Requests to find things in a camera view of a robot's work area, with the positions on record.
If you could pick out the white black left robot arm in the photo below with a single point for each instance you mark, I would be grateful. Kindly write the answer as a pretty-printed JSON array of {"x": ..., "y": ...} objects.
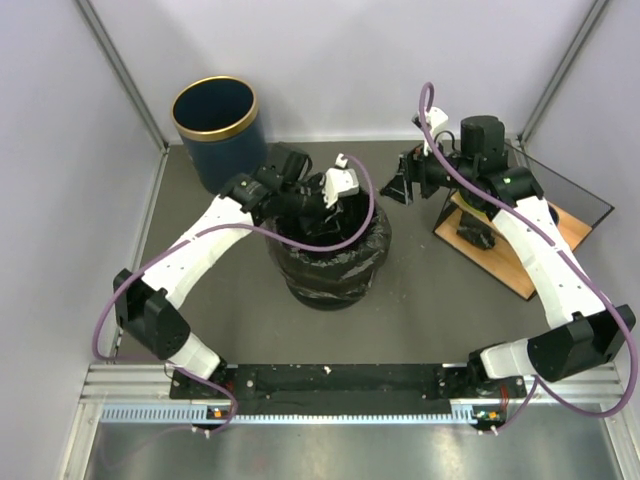
[{"x": 146, "y": 303}]

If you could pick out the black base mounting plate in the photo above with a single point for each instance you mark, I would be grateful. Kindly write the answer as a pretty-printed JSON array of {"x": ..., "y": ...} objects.
[{"x": 359, "y": 389}]

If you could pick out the black bin liner bucket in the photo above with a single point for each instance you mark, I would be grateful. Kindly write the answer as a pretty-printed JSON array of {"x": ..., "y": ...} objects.
[{"x": 330, "y": 280}]

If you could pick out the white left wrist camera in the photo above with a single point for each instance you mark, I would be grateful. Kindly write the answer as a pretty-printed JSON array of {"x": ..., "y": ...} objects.
[{"x": 339, "y": 181}]

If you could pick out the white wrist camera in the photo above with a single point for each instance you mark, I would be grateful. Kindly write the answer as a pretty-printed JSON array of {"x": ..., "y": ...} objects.
[
  {"x": 339, "y": 181},
  {"x": 437, "y": 120}
]

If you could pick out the dark blue gold-rimmed trash bin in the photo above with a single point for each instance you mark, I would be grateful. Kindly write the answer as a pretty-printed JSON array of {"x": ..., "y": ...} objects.
[{"x": 218, "y": 121}]

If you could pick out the wooden shelf with glass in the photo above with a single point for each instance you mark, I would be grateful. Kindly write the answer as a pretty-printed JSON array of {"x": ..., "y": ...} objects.
[{"x": 580, "y": 212}]

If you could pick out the black round plate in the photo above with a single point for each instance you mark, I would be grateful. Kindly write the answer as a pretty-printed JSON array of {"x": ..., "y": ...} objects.
[{"x": 474, "y": 204}]

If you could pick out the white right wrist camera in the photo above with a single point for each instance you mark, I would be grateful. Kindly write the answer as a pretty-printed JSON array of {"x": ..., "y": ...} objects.
[{"x": 437, "y": 120}]

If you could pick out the aluminium frame rail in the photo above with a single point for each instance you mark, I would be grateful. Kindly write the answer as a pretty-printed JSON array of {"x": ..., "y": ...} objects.
[{"x": 428, "y": 381}]

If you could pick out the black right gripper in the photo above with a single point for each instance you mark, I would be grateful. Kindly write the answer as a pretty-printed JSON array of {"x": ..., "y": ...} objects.
[{"x": 413, "y": 167}]

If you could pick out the grey slotted cable duct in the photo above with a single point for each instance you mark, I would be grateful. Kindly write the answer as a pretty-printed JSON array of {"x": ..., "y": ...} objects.
[{"x": 345, "y": 411}]

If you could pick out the blue ceramic mug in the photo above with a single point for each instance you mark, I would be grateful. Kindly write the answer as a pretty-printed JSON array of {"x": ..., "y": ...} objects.
[{"x": 554, "y": 214}]

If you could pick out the black trash bag roll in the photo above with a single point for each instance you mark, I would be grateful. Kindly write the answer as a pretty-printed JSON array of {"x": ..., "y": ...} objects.
[{"x": 475, "y": 232}]

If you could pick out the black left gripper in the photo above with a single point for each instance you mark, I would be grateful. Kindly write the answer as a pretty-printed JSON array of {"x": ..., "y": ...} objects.
[{"x": 323, "y": 219}]

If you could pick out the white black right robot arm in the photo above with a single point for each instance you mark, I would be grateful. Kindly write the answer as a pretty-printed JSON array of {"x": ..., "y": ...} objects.
[{"x": 585, "y": 329}]

